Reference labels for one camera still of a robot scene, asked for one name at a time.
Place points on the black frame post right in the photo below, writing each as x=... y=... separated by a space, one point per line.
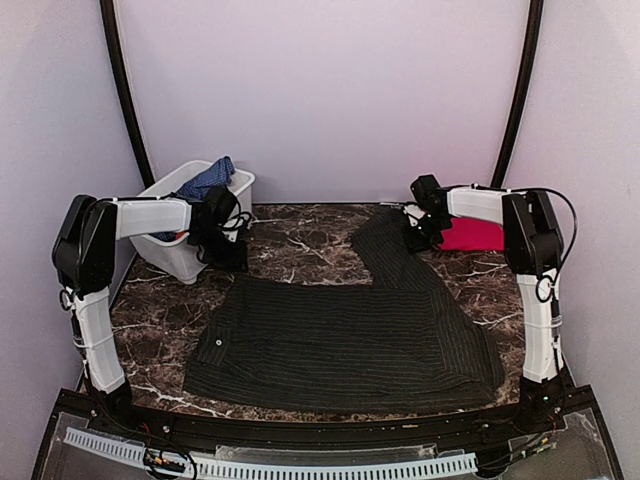
x=521 y=89

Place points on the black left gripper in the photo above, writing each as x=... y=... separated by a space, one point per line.
x=233 y=263

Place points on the blue checkered garment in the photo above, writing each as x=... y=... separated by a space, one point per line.
x=196 y=188

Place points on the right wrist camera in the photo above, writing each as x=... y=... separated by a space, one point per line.
x=429 y=195

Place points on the red t-shirt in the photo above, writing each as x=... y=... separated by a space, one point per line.
x=467 y=234

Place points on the black striped garment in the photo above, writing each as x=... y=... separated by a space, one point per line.
x=399 y=344

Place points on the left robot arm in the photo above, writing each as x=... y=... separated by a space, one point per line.
x=84 y=257

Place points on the white slotted cable duct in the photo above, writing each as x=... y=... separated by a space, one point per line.
x=227 y=462

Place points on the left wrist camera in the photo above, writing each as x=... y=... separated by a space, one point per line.
x=223 y=210

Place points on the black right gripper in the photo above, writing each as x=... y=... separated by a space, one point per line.
x=414 y=245

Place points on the black frame post left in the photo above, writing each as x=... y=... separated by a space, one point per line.
x=123 y=90

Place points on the black front rail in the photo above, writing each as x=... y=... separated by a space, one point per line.
x=480 y=429

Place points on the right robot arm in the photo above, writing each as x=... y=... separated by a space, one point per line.
x=534 y=250

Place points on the white plastic laundry bin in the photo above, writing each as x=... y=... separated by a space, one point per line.
x=177 y=258

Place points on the black frame post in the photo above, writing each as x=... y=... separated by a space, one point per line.
x=123 y=90
x=521 y=89

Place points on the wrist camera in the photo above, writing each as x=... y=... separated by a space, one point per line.
x=429 y=195
x=223 y=210

